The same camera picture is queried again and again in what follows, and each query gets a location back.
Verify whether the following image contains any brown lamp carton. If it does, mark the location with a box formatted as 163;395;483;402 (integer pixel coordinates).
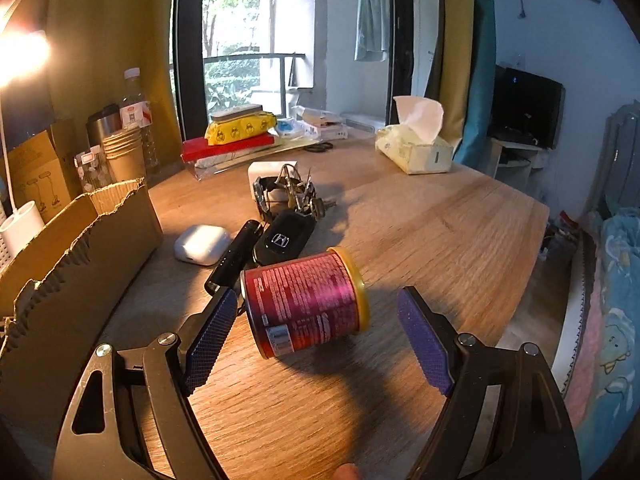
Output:
7;119;83;223

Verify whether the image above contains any hanging pale garment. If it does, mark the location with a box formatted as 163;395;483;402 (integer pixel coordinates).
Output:
354;0;392;63

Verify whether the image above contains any yellow curtain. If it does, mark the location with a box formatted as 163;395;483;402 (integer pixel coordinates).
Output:
435;0;476;106
47;0;183;171

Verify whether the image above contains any yellow wipes pack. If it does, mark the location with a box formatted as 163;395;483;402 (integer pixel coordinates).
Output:
204;112;277;147

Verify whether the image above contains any printed blanket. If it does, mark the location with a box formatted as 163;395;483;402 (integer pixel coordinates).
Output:
565;205;640;461

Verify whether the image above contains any balcony railing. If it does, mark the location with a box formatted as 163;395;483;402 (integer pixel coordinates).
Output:
202;52;307;111

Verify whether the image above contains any clear water bottle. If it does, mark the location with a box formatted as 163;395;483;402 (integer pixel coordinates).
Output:
121;67;162;171

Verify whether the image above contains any bunch of metal keys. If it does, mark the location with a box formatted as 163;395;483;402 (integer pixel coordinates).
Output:
277;162;337;223

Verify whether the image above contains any red can with yellow lid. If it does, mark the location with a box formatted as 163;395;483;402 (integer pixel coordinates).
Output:
240;246;372;360

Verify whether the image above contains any white television stand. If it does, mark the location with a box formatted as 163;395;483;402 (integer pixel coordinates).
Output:
487;135;548;196

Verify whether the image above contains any white flat box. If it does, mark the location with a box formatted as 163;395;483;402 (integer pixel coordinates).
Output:
292;105;348;141

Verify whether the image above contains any black flashlight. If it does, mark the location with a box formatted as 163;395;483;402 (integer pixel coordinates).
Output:
205;220;264;297

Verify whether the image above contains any white earbuds case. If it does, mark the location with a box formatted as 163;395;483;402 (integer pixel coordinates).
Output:
173;224;232;265

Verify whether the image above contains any teal curtain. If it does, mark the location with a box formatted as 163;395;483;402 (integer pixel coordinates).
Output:
452;0;498;166

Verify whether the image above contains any white charger cube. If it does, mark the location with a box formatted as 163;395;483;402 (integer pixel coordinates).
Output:
247;161;298;193

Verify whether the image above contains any black sliding door frame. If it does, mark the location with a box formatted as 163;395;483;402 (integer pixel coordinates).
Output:
171;0;446;138

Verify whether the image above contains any steel thermos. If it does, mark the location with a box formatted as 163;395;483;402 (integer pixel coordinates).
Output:
86;104;123;148

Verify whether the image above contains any stack of paper cups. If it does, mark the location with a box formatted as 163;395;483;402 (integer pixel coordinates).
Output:
101;124;147;186

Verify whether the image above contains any printed glass jar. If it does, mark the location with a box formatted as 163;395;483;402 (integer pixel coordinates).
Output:
74;145;113;193

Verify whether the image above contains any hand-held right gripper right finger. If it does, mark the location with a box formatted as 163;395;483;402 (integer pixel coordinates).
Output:
397;286;583;480

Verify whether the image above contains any red flat box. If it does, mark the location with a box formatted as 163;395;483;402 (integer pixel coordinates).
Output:
181;133;277;164

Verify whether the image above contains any black television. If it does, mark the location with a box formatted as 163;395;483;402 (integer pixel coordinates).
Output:
492;65;566;150

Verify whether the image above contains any clear plastic case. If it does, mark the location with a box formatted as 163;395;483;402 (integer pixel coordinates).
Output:
192;152;281;181

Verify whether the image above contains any grey flat gadget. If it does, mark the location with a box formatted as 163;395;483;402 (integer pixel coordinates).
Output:
210;104;264;123

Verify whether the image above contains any white appliance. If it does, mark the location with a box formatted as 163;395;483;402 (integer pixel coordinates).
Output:
340;112;386;133

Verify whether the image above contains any torn cardboard box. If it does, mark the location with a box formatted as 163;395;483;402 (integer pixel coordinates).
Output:
0;177;164;413

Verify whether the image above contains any grey headboard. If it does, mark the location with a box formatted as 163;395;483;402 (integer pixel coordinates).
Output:
597;105;640;221

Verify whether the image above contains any tissue pack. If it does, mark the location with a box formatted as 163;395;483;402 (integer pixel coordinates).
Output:
375;95;455;176

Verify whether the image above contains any white desk lamp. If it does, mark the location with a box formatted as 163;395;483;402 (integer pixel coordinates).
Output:
0;30;51;257

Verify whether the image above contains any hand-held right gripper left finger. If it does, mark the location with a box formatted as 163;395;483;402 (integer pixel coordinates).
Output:
52;287;238;480

